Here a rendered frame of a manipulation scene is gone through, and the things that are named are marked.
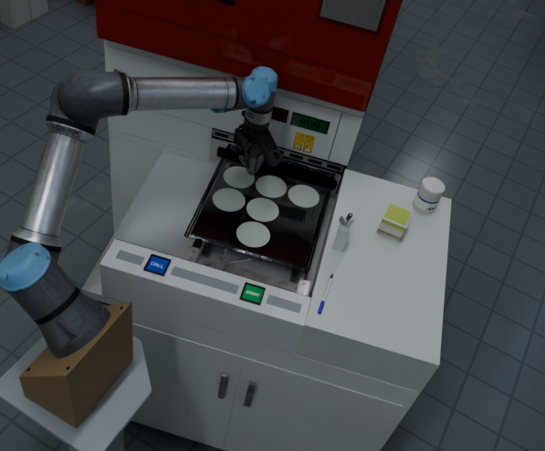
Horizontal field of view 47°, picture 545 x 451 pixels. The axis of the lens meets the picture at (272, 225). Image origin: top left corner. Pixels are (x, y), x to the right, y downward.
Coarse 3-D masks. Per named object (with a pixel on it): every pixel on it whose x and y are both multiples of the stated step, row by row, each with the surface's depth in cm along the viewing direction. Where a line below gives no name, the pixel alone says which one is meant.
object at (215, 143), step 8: (216, 144) 204; (224, 144) 204; (232, 144) 203; (216, 152) 207; (216, 160) 210; (288, 160) 202; (296, 160) 202; (264, 168) 208; (296, 168) 203; (304, 168) 202; (312, 168) 202; (320, 168) 201; (288, 176) 207; (296, 176) 207; (328, 176) 202; (336, 176) 201; (336, 184) 204
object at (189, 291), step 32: (128, 256) 164; (160, 256) 165; (128, 288) 165; (160, 288) 162; (192, 288) 160; (224, 288) 162; (192, 320) 169; (224, 320) 165; (256, 320) 161; (288, 320) 158; (288, 352) 168
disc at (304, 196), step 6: (294, 186) 200; (300, 186) 200; (306, 186) 201; (288, 192) 198; (294, 192) 198; (300, 192) 199; (306, 192) 199; (312, 192) 199; (294, 198) 197; (300, 198) 197; (306, 198) 197; (312, 198) 198; (318, 198) 198; (300, 204) 195; (306, 204) 195; (312, 204) 196
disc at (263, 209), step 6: (258, 198) 194; (264, 198) 194; (252, 204) 192; (258, 204) 192; (264, 204) 193; (270, 204) 193; (276, 204) 193; (252, 210) 190; (258, 210) 190; (264, 210) 191; (270, 210) 191; (276, 210) 192; (252, 216) 189; (258, 216) 189; (264, 216) 189; (270, 216) 190; (276, 216) 190
